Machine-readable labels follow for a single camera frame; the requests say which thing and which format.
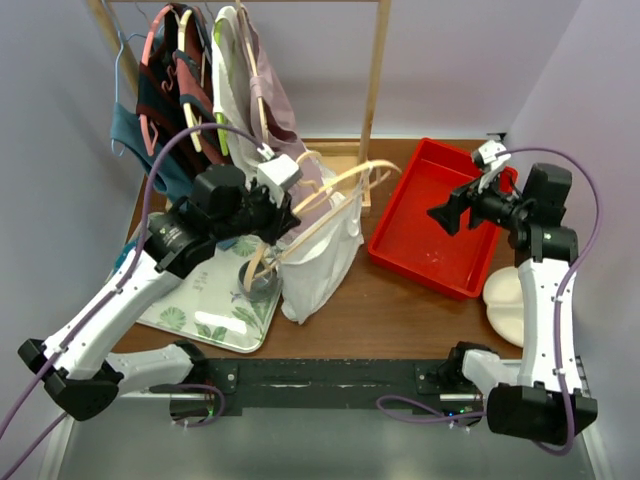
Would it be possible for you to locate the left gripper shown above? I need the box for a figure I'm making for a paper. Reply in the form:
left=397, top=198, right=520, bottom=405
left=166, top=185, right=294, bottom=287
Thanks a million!
left=213, top=175, right=301, bottom=245

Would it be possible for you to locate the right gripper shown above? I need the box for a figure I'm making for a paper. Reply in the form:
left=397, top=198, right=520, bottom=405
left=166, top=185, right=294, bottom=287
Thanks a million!
left=427, top=166, right=529, bottom=237

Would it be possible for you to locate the wooden hanger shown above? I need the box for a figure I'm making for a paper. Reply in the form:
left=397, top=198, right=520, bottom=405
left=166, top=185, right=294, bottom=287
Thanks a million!
left=241, top=159, right=402, bottom=292
left=236, top=1, right=269, bottom=143

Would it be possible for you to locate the white tank top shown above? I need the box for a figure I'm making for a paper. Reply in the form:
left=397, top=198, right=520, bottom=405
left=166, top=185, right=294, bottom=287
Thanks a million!
left=278, top=180, right=364, bottom=324

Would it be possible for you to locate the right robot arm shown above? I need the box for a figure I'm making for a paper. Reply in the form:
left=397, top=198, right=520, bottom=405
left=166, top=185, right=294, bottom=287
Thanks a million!
left=427, top=163, right=598, bottom=453

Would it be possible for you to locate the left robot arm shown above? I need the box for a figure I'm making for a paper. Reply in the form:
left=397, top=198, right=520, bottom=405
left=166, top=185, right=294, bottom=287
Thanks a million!
left=18, top=156, right=302, bottom=421

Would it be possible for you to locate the mauve tank top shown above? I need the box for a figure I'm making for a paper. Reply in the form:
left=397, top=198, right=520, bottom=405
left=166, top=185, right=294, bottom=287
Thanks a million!
left=240, top=8, right=307, bottom=160

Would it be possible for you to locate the green hanger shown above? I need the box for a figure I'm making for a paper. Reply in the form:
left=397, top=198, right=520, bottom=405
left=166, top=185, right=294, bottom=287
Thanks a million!
left=211, top=24, right=230, bottom=157

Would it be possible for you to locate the pink hanger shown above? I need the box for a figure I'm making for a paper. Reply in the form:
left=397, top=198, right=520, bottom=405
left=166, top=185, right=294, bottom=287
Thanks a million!
left=136, top=3, right=178, bottom=156

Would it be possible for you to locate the teal tank top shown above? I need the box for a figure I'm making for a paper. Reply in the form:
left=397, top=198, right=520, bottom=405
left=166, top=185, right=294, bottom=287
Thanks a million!
left=109, top=34, right=196, bottom=201

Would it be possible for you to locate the cream plastic hanger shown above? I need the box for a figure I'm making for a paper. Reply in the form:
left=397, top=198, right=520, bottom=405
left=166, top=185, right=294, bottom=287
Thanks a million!
left=174, top=7, right=204, bottom=128

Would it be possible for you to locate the wooden hanger under mauve top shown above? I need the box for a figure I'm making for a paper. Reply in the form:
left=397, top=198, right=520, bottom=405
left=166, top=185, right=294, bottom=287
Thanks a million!
left=236, top=1, right=269, bottom=143

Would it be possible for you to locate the red plastic bin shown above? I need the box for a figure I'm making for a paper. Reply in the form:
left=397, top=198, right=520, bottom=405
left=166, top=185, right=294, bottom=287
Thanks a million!
left=368, top=138, right=501, bottom=300

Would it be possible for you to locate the cream divided plate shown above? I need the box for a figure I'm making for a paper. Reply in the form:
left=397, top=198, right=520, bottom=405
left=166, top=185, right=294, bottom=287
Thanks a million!
left=482, top=267, right=524, bottom=347

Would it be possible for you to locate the floral serving tray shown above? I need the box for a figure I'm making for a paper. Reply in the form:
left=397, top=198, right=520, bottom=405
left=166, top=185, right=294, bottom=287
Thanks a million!
left=137, top=236, right=281, bottom=354

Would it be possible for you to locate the wooden clothes rack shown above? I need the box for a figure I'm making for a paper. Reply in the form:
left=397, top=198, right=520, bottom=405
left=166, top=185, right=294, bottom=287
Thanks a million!
left=85, top=0, right=393, bottom=218

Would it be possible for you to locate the white hanging garment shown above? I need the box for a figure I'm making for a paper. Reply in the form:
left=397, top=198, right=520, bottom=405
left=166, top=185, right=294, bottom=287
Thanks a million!
left=214, top=6, right=261, bottom=178

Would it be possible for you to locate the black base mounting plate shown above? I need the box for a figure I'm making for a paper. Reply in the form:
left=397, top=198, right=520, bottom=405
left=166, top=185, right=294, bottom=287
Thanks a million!
left=149, top=356, right=506, bottom=418

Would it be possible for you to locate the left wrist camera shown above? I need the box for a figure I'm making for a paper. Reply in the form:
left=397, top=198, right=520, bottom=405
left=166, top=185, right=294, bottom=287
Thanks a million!
left=256, top=154, right=302, bottom=191

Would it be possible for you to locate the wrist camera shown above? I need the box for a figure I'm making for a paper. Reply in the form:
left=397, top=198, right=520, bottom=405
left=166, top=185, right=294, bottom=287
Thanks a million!
left=471, top=140, right=511, bottom=193
left=256, top=154, right=302, bottom=191

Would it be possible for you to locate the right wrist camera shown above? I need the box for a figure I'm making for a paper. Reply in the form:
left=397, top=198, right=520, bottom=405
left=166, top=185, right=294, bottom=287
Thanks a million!
left=471, top=140, right=511, bottom=193

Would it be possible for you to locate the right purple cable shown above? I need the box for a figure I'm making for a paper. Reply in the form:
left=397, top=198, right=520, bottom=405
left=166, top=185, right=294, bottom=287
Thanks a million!
left=375, top=146, right=604, bottom=456

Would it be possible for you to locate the purple cable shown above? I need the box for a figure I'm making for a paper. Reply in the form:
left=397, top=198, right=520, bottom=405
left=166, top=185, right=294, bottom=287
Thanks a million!
left=0, top=123, right=274, bottom=480
left=375, top=146, right=604, bottom=456

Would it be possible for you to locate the light blue wire hanger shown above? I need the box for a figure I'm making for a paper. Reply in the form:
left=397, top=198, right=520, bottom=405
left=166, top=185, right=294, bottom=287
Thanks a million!
left=100, top=1, right=152, bottom=169

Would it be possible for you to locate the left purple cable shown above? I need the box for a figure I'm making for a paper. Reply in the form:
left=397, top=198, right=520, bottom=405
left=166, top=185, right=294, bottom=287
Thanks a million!
left=0, top=123, right=274, bottom=480

